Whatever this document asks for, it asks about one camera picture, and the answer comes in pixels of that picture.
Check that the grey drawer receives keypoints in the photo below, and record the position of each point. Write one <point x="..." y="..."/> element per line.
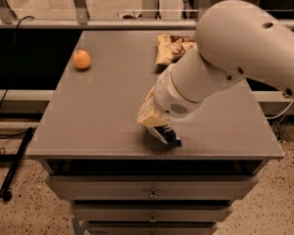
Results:
<point x="154" y="188"/>
<point x="151" y="212"/>
<point x="151" y="228"/>

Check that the grey metal railing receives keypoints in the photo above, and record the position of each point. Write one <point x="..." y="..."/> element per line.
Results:
<point x="105" y="14"/>

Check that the top grey drawer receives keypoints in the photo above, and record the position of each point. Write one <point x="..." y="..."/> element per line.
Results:
<point x="154" y="188"/>

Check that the middle grey drawer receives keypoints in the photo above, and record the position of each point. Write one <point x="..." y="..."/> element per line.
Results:
<point x="151" y="212"/>

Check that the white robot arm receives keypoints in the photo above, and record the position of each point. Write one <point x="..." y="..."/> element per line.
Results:
<point x="234" y="40"/>

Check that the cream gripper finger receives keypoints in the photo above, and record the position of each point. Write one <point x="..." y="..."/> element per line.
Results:
<point x="149" y="115"/>

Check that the brown chips bag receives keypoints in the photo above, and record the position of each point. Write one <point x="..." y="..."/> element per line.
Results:
<point x="172" y="47"/>

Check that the orange fruit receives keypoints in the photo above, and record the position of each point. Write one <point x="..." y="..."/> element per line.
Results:
<point x="81" y="59"/>

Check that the blue rxbar blueberry wrapper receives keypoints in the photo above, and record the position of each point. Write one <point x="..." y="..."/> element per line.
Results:
<point x="166" y="135"/>

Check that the black rod on floor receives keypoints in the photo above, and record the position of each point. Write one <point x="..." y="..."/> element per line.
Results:
<point x="5" y="193"/>

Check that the bottom grey drawer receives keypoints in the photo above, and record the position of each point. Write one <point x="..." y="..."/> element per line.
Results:
<point x="151" y="228"/>

